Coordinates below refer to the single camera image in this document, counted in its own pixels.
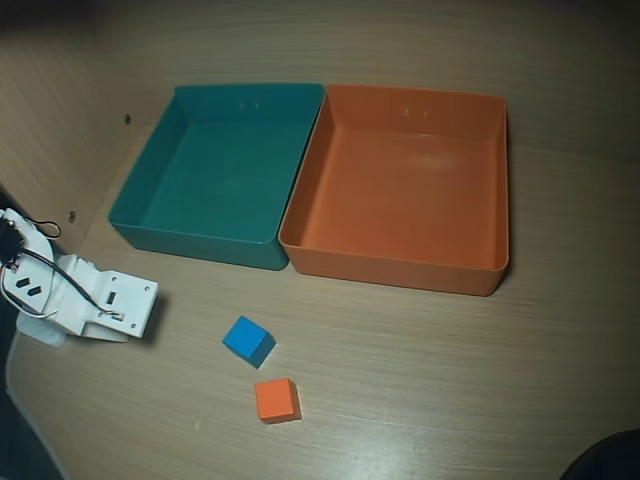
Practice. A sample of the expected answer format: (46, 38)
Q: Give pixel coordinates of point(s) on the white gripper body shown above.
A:
(131, 300)

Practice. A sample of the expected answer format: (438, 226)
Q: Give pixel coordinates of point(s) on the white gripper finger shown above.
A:
(107, 336)

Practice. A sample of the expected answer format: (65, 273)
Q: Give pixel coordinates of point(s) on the blue cube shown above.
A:
(247, 337)

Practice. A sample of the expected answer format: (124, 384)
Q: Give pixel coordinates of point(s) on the orange cube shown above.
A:
(276, 400)

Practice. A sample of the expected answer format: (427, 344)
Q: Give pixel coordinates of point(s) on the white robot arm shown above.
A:
(42, 241)

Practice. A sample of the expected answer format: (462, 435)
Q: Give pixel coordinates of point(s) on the teal plastic box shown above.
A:
(200, 200)

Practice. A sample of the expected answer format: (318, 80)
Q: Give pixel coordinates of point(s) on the orange plastic box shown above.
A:
(400, 200)

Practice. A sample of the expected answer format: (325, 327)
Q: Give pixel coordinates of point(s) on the dark round object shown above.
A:
(610, 460)

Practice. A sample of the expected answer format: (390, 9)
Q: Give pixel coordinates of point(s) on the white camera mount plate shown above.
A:
(132, 300)

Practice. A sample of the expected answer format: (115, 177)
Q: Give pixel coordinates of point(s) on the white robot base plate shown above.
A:
(42, 332)

